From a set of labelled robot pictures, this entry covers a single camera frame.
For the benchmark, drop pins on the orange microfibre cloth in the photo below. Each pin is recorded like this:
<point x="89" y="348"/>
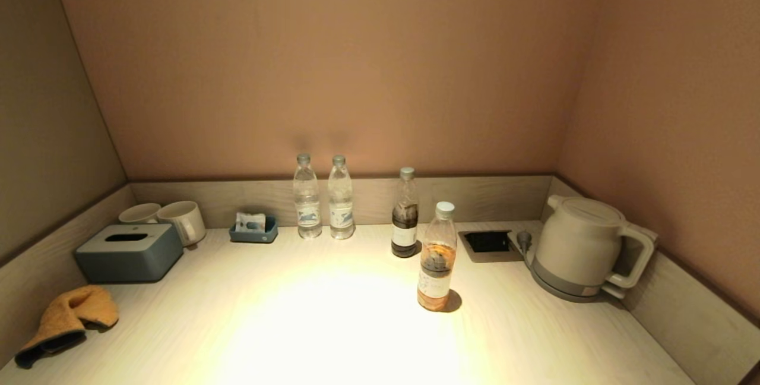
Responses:
<point x="71" y="314"/>

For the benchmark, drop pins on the clear water bottle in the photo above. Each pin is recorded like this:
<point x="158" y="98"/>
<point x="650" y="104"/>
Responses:
<point x="341" y="207"/>
<point x="307" y="207"/>

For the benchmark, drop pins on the dark tea bottle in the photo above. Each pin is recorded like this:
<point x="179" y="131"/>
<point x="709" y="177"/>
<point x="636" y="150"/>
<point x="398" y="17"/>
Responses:
<point x="405" y="224"/>

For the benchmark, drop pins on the amber tea bottle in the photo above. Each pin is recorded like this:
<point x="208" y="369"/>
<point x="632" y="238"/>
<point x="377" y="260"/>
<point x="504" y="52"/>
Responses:
<point x="436" y="266"/>

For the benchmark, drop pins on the recessed black power socket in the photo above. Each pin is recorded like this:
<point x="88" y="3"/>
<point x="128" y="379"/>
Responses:
<point x="487" y="242"/>

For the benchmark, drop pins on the white sachet packet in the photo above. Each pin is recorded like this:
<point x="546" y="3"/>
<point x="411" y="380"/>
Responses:
<point x="249" y="221"/>

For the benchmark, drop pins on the small blue tray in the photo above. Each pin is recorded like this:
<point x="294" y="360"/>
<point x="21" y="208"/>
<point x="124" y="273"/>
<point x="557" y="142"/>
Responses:
<point x="255" y="237"/>

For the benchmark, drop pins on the grey kettle plug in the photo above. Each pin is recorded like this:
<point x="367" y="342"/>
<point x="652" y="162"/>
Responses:
<point x="524" y="239"/>

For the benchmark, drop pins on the white ceramic mug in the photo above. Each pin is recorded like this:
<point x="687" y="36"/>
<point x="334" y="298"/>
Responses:
<point x="139" y="214"/>
<point x="183" y="220"/>

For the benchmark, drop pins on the cream electric kettle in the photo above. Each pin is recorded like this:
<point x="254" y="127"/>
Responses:
<point x="576" y="236"/>

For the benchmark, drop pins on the grey kettle base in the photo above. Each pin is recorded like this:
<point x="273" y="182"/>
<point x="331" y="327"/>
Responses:
<point x="558" y="291"/>

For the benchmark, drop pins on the grey tissue box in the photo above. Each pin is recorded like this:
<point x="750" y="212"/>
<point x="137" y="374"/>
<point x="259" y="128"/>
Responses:
<point x="127" y="254"/>

